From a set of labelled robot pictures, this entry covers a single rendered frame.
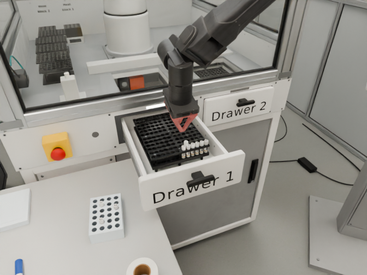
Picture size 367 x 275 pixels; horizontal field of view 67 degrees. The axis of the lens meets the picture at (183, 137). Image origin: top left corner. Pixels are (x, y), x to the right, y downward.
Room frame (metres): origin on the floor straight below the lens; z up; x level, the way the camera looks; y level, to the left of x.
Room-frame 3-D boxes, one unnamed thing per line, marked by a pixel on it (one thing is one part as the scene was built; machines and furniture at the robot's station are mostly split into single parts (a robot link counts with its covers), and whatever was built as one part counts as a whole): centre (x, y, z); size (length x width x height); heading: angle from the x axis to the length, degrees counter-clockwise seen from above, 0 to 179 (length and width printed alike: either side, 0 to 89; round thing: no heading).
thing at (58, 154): (0.63, 0.37, 0.88); 0.04 x 0.03 x 0.04; 112
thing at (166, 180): (0.53, -0.03, 0.87); 0.29 x 0.02 x 0.11; 112
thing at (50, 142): (0.66, 0.38, 0.88); 0.07 x 0.05 x 0.07; 112
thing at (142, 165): (0.72, 0.05, 0.86); 0.40 x 0.26 x 0.06; 22
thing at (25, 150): (1.27, 0.22, 0.87); 1.02 x 0.95 x 0.14; 112
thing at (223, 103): (0.92, -0.21, 0.87); 0.29 x 0.02 x 0.11; 112
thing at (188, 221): (1.27, 0.21, 0.40); 1.03 x 0.95 x 0.80; 112
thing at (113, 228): (0.48, 0.21, 0.78); 0.12 x 0.08 x 0.04; 13
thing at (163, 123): (0.71, 0.05, 0.87); 0.22 x 0.18 x 0.06; 22
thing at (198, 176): (0.50, -0.04, 0.91); 0.07 x 0.04 x 0.01; 112
